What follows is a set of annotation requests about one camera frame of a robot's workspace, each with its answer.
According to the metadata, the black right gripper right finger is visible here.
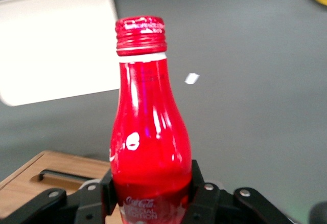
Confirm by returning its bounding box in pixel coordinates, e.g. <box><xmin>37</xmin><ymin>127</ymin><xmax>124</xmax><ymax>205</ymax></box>
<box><xmin>181</xmin><ymin>159</ymin><xmax>293</xmax><ymax>224</ymax></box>

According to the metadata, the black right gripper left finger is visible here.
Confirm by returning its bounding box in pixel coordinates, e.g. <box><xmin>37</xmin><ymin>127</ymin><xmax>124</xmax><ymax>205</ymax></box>
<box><xmin>0</xmin><ymin>168</ymin><xmax>119</xmax><ymax>224</ymax></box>

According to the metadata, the red coke bottle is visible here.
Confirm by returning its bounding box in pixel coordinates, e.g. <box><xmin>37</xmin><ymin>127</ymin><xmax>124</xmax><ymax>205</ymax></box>
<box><xmin>108</xmin><ymin>16</ymin><xmax>194</xmax><ymax>224</ymax></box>

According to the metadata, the cream white plastic tray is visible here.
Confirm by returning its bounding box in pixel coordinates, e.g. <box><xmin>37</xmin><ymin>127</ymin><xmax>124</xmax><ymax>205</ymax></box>
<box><xmin>0</xmin><ymin>0</ymin><xmax>121</xmax><ymax>107</ymax></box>

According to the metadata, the light wooden box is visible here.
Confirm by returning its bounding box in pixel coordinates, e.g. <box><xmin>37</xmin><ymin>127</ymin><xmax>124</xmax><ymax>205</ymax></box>
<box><xmin>0</xmin><ymin>150</ymin><xmax>124</xmax><ymax>224</ymax></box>

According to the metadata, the small white paper scrap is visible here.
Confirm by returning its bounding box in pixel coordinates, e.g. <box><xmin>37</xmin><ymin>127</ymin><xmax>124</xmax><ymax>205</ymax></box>
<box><xmin>184</xmin><ymin>73</ymin><xmax>200</xmax><ymax>85</ymax></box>

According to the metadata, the black metal box handle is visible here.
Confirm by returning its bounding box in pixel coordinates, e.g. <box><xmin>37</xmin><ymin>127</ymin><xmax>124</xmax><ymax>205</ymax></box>
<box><xmin>37</xmin><ymin>169</ymin><xmax>89</xmax><ymax>184</ymax></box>

